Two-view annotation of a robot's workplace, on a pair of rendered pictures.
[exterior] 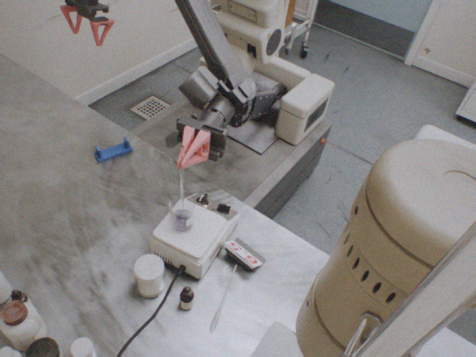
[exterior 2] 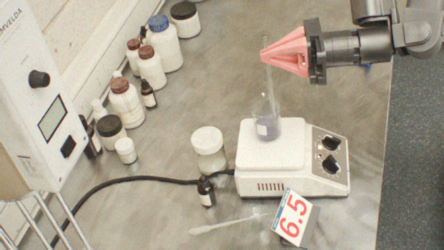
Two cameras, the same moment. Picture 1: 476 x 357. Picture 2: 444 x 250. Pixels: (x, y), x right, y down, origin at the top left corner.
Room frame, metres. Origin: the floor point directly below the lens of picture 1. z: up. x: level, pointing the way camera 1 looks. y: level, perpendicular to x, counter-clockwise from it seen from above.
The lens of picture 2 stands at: (0.35, -0.58, 1.54)
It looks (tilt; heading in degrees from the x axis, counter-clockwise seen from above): 44 degrees down; 84
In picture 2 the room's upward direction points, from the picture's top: 12 degrees counter-clockwise
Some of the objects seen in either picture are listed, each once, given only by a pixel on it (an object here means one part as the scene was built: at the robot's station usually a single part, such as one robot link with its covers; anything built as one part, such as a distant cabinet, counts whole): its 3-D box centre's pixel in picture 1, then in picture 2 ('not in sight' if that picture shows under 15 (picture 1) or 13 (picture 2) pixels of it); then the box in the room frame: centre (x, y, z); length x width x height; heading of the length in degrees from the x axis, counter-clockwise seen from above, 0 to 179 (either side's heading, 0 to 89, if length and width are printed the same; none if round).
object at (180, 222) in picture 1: (180, 213); (266, 118); (0.50, 0.10, 0.87); 0.06 x 0.05 x 0.08; 79
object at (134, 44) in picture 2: not in sight; (137, 56); (0.30, 0.51, 0.79); 0.05 x 0.05 x 0.09
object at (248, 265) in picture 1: (244, 251); (296, 217); (0.50, -0.04, 0.77); 0.09 x 0.06 x 0.04; 55
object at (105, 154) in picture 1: (112, 148); not in sight; (0.77, 0.35, 0.77); 0.10 x 0.03 x 0.04; 131
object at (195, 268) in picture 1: (195, 230); (287, 159); (0.52, 0.07, 0.79); 0.22 x 0.13 x 0.08; 159
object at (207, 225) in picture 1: (190, 227); (271, 142); (0.50, 0.08, 0.83); 0.12 x 0.12 x 0.01; 69
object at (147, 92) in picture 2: (20, 300); (147, 92); (0.30, 0.37, 0.79); 0.03 x 0.03 x 0.07
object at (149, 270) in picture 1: (149, 276); (209, 151); (0.39, 0.14, 0.79); 0.06 x 0.06 x 0.08
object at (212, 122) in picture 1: (206, 129); (334, 49); (0.62, 0.07, 1.01); 0.10 x 0.07 x 0.07; 75
